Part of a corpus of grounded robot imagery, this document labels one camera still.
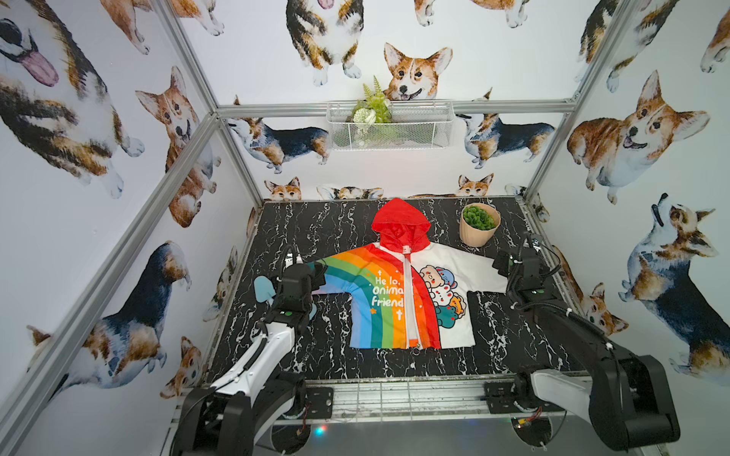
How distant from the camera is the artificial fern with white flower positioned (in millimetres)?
829

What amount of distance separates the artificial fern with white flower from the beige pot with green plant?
43 centimetres

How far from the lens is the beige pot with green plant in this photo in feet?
3.27
